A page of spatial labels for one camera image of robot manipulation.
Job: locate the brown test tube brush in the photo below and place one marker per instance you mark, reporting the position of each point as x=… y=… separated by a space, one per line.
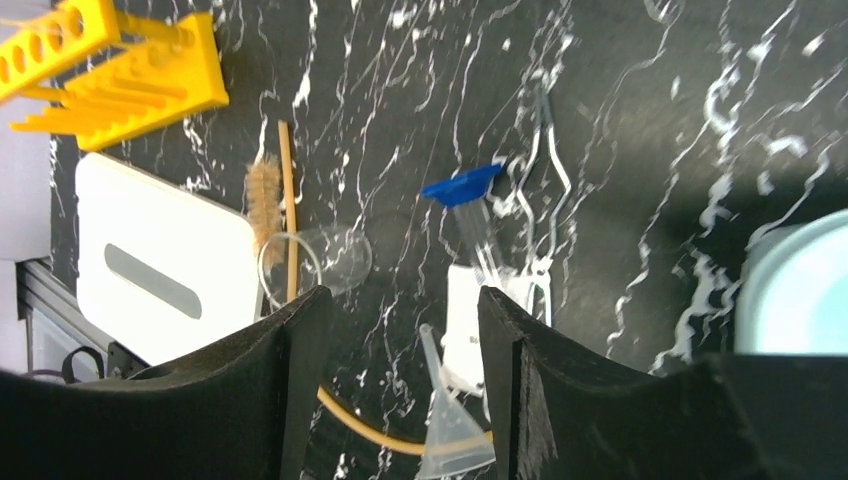
x=263 y=187

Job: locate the teal plastic bin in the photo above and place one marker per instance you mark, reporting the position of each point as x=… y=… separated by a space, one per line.
x=793 y=299

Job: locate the tan rubber tube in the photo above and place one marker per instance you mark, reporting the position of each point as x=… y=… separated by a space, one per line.
x=328 y=401

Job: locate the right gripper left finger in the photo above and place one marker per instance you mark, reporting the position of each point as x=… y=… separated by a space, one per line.
x=239 y=408

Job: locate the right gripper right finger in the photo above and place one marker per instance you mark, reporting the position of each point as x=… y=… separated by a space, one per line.
x=558 y=410

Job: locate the white bin lid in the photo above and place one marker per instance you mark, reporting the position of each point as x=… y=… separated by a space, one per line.
x=162 y=271

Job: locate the yellow test tube rack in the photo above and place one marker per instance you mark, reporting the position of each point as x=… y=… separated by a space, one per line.
x=110 y=76

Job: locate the white paper packet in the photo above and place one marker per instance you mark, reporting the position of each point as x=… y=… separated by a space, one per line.
x=462 y=364

